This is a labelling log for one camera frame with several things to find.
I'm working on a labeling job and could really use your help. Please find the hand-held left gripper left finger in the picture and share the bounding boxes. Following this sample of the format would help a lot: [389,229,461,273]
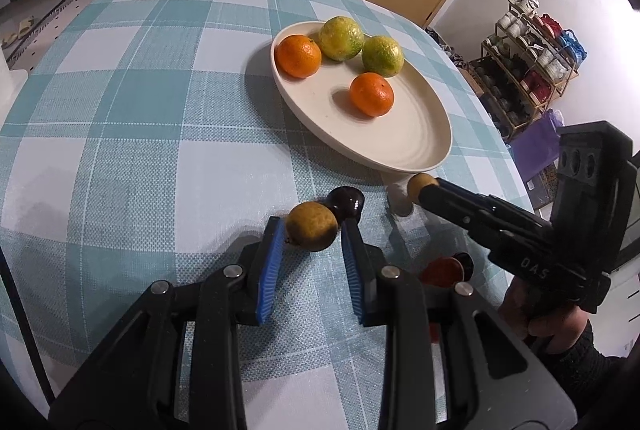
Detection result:
[47,216,286,430]

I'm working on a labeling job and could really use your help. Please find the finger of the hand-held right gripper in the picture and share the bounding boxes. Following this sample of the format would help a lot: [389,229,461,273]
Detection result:
[434,178,552,236]
[419,187,523,245]

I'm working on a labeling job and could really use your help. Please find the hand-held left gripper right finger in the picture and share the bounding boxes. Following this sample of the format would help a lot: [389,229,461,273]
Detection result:
[341,219,578,430]

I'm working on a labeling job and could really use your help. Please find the brown longan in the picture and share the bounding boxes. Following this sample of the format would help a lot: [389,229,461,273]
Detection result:
[407,173,440,202]
[285,201,339,252]

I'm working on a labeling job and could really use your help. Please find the red cherry tomato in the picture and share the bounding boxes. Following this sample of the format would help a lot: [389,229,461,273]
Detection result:
[419,257,466,286]

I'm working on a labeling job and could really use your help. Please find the dark purple plum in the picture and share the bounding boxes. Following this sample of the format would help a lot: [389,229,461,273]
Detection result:
[326,187,365,231]

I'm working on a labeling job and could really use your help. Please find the cream round plate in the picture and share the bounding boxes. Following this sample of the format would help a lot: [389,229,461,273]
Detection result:
[271,20,453,173]

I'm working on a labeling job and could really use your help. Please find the orange mandarin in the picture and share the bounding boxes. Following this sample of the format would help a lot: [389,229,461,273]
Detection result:
[274,34,322,79]
[349,72,395,118]

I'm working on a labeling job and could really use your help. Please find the green yellow citrus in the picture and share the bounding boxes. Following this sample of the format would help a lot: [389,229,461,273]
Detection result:
[361,35,405,78]
[318,16,364,62]

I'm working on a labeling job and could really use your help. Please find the person's right forearm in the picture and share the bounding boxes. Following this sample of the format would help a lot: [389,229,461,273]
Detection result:
[537,321,640,416]

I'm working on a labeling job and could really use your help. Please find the person's right hand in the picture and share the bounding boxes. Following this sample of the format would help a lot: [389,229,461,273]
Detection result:
[500,281,594,354]

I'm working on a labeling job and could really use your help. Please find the purple bag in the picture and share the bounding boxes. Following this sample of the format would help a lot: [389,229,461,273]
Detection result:
[510,110,563,181]

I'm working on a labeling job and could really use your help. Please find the wooden shoe rack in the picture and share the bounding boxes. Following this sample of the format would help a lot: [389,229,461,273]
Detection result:
[472,0,581,141]

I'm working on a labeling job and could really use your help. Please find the rows of racked shoes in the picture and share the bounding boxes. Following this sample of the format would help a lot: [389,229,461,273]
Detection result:
[475,0,587,136]

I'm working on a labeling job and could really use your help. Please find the pile of sneakers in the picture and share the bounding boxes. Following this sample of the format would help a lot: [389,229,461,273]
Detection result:
[425,25,481,78]

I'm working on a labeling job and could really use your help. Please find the teal checked tablecloth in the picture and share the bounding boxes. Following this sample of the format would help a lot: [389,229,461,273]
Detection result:
[0,0,533,430]

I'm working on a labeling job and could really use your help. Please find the striped rug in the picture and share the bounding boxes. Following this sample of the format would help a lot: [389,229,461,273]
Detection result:
[0,0,108,61]

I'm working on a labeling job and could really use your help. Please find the pair of tan sandals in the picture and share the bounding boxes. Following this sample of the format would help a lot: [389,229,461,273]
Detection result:
[0,18,37,50]

